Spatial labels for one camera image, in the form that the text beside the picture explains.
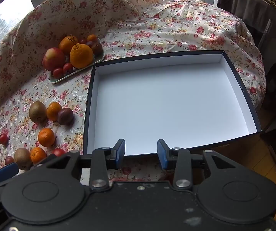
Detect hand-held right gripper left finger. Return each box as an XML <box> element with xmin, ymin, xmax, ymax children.
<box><xmin>30</xmin><ymin>138</ymin><xmax>126</xmax><ymax>192</ymax></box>

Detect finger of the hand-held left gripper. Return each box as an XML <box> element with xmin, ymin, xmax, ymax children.
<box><xmin>0</xmin><ymin>162</ymin><xmax>19</xmax><ymax>186</ymax></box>

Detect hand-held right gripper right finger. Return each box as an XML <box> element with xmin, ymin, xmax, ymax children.
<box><xmin>157</xmin><ymin>139</ymin><xmax>248</xmax><ymax>190</ymax></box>

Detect brown kiwi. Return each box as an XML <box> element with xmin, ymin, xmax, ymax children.
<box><xmin>14</xmin><ymin>147</ymin><xmax>33</xmax><ymax>170</ymax></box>
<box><xmin>29</xmin><ymin>101</ymin><xmax>48</xmax><ymax>123</ymax></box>

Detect black cardboard box white inside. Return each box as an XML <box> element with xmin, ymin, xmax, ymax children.
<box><xmin>83</xmin><ymin>50</ymin><xmax>263</xmax><ymax>156</ymax></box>

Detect pale green plate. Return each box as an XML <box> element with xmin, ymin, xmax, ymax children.
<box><xmin>50</xmin><ymin>49</ymin><xmax>105</xmax><ymax>84</ymax></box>

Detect large knobby orange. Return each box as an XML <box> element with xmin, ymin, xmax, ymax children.
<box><xmin>69</xmin><ymin>43</ymin><xmax>94</xmax><ymax>69</ymax></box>

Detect red apple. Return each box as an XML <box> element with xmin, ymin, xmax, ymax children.
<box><xmin>42</xmin><ymin>48</ymin><xmax>66</xmax><ymax>71</ymax></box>

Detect large round orange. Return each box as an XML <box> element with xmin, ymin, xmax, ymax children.
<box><xmin>59</xmin><ymin>36</ymin><xmax>79</xmax><ymax>55</ymax></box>

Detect floral tablecloth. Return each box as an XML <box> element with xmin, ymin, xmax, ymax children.
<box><xmin>0</xmin><ymin>0</ymin><xmax>267</xmax><ymax>181</ymax></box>

